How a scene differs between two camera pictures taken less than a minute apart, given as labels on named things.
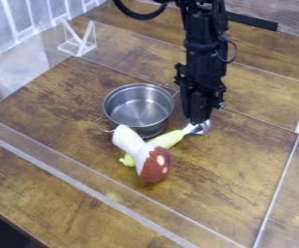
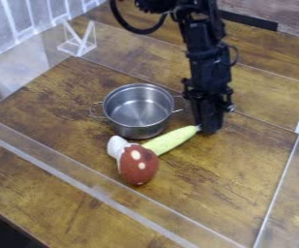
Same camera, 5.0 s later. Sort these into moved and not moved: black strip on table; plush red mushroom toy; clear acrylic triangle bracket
Moved: plush red mushroom toy
Not moved: black strip on table; clear acrylic triangle bracket
